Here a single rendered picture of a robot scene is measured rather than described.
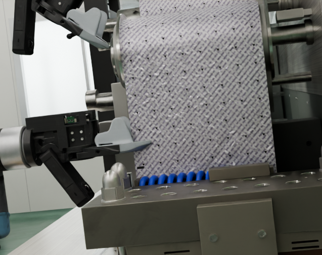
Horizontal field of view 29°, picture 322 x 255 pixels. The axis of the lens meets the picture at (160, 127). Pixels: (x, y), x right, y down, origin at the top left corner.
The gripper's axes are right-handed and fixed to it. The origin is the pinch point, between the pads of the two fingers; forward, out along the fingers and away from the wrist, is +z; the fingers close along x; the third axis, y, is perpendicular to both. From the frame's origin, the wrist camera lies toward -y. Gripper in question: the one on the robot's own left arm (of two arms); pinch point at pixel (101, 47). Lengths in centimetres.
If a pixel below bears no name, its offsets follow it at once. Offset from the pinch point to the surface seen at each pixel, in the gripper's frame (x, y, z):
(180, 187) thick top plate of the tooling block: -15.7, -10.1, 25.6
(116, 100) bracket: 1.1, -6.8, 7.2
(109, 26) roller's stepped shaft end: 23.4, 2.7, -6.7
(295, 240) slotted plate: -24.8, -5.4, 42.7
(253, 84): -6.1, 9.0, 26.2
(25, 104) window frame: 548, -145, -171
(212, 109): -6.1, 2.0, 22.8
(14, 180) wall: 549, -222, -138
